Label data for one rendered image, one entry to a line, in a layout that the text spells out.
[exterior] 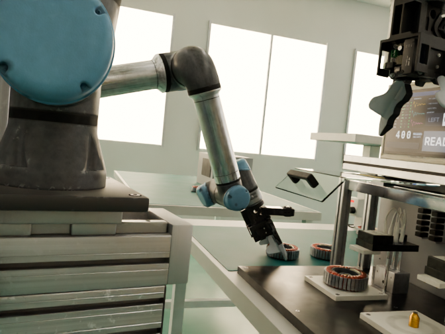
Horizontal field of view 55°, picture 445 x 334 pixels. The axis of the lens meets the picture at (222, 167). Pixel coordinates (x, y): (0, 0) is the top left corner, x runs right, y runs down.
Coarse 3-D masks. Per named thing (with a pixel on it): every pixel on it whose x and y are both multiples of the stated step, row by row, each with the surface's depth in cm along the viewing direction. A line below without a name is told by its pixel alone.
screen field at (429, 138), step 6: (426, 132) 105; (432, 132) 103; (438, 132) 102; (444, 132) 100; (426, 138) 105; (432, 138) 103; (438, 138) 101; (444, 138) 100; (426, 144) 105; (432, 144) 103; (438, 144) 101; (444, 144) 100; (426, 150) 105; (432, 150) 103; (438, 150) 101; (444, 150) 99
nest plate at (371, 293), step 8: (312, 280) 112; (320, 280) 112; (320, 288) 108; (328, 288) 106; (336, 288) 107; (368, 288) 109; (328, 296) 104; (336, 296) 101; (344, 296) 102; (352, 296) 103; (360, 296) 103; (368, 296) 104; (376, 296) 105; (384, 296) 105
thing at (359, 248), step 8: (360, 232) 113; (368, 232) 112; (376, 232) 113; (360, 240) 113; (368, 240) 110; (376, 240) 108; (384, 240) 109; (392, 240) 110; (352, 248) 112; (360, 248) 110; (368, 248) 109; (376, 248) 108; (384, 248) 109; (392, 248) 110; (400, 248) 111; (408, 248) 112; (416, 248) 112; (392, 256) 115; (400, 256) 112; (392, 264) 114; (400, 264) 112
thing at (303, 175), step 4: (288, 172) 110; (292, 172) 109; (296, 172) 107; (300, 172) 106; (304, 172) 104; (292, 176) 109; (296, 176) 106; (300, 176) 104; (304, 176) 102; (308, 176) 101; (312, 176) 101; (292, 180) 111; (296, 180) 110; (308, 180) 101; (312, 180) 101; (316, 180) 102; (312, 184) 101; (316, 184) 102
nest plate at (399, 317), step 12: (372, 312) 93; (384, 312) 94; (396, 312) 94; (408, 312) 95; (372, 324) 88; (384, 324) 87; (396, 324) 88; (408, 324) 88; (420, 324) 89; (432, 324) 90
